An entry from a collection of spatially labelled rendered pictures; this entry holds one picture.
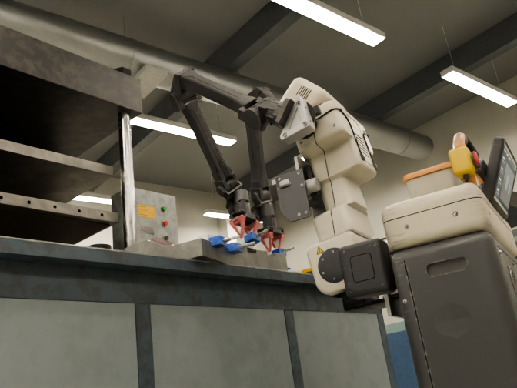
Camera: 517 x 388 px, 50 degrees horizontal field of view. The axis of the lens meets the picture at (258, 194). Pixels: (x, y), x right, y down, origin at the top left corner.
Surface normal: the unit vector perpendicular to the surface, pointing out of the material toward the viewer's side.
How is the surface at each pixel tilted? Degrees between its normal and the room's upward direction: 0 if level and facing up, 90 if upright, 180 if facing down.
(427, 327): 90
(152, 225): 90
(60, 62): 90
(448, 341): 90
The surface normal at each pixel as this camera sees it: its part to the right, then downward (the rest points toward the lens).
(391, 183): -0.77, -0.13
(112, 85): 0.73, -0.32
